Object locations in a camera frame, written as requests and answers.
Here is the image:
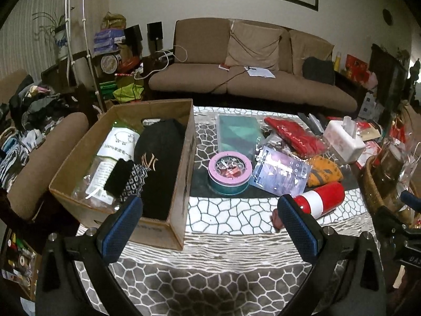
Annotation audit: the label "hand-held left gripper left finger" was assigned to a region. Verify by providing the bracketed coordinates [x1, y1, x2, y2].
[36, 196, 143, 316]

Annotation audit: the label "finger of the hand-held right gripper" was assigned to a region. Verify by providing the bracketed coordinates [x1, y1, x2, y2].
[399, 189, 421, 213]
[377, 206, 415, 238]

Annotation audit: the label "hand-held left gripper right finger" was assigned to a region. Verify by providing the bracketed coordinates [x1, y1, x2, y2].
[277, 194, 387, 316]

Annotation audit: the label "red and white bottle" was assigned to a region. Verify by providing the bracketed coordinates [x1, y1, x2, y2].
[291, 182, 346, 219]

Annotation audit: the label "purple holographic bag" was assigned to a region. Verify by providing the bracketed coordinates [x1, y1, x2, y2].
[248, 145, 311, 197]

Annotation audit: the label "brown cardboard box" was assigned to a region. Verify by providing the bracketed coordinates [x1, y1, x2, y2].
[49, 99, 196, 251]

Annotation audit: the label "red packaged cloth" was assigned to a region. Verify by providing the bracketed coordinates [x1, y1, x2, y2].
[264, 117, 328, 160]

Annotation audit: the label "box of small craft items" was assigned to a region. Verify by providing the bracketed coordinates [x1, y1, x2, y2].
[0, 230, 38, 300]

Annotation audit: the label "dark red small object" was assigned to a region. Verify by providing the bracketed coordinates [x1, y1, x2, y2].
[270, 209, 287, 231]

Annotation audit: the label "wicker basket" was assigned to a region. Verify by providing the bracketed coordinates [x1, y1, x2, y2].
[358, 156, 421, 228]

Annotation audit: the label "black patterned socks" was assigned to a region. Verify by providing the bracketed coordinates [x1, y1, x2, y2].
[103, 159, 152, 205]

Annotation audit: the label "orange packaged cloth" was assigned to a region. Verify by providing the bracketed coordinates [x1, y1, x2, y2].
[307, 155, 344, 188]

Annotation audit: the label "round tin with pink lid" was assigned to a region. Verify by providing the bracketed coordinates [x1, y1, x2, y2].
[208, 151, 253, 195]

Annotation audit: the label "white tissue box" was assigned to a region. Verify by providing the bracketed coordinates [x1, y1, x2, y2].
[322, 116, 366, 165]

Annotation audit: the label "black embroidered cap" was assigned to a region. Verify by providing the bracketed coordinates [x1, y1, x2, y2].
[133, 118, 186, 221]

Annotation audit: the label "dark plastic packet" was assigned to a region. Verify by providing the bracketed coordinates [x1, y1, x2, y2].
[263, 131, 287, 149]

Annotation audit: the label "brown armchair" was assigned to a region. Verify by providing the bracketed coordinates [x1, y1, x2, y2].
[0, 69, 90, 221]

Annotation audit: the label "dark grey remote control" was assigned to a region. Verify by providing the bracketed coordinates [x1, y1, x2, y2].
[298, 112, 326, 135]

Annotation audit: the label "teal packaged cloth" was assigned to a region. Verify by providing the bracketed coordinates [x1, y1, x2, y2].
[215, 115, 265, 163]

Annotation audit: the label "green yellow clothes pile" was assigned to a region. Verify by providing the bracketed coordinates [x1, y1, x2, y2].
[117, 84, 145, 102]

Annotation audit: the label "red gift boxes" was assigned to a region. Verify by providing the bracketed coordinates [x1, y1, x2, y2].
[344, 54, 370, 86]

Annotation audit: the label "pile of clothes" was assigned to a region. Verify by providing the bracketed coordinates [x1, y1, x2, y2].
[0, 84, 71, 191]

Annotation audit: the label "dark grey cushion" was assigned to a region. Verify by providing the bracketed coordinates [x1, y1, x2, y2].
[303, 57, 336, 86]

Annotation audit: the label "white paper sheet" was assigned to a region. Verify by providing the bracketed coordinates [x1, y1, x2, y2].
[245, 67, 276, 79]

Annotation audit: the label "brown sofa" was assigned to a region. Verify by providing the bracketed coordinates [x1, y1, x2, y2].
[148, 18, 358, 112]

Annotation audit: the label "round white tin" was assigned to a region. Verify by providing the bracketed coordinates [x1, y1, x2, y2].
[100, 54, 119, 73]

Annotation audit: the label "stack of blue boxes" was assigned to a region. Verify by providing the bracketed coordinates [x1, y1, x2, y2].
[94, 28, 126, 55]

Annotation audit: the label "tan sofa cushion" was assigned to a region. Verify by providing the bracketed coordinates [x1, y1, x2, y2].
[224, 21, 284, 71]

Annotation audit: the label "black speaker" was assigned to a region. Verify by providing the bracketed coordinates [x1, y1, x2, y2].
[124, 24, 143, 45]
[147, 22, 163, 42]

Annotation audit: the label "potted plant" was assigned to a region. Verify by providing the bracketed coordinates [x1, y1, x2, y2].
[32, 11, 69, 60]

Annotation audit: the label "white metal stand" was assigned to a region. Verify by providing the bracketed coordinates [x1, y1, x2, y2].
[62, 0, 102, 112]

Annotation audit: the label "white power strip with cable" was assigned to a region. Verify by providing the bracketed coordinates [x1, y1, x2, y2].
[135, 44, 188, 80]

